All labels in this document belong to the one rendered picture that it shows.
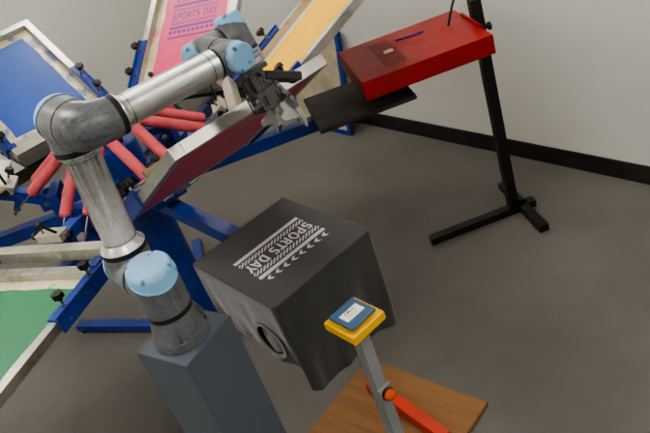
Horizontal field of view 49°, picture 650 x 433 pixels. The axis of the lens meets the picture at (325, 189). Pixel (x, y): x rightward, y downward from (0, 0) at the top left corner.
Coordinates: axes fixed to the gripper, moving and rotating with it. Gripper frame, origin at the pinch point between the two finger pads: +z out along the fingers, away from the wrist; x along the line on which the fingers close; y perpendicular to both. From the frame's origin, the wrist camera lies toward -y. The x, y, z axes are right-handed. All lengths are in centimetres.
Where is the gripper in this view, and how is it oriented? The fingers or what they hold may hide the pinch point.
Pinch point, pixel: (295, 129)
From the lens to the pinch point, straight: 196.1
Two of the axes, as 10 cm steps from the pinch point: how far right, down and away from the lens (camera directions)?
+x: 5.4, -0.3, -8.4
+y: -7.0, 5.3, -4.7
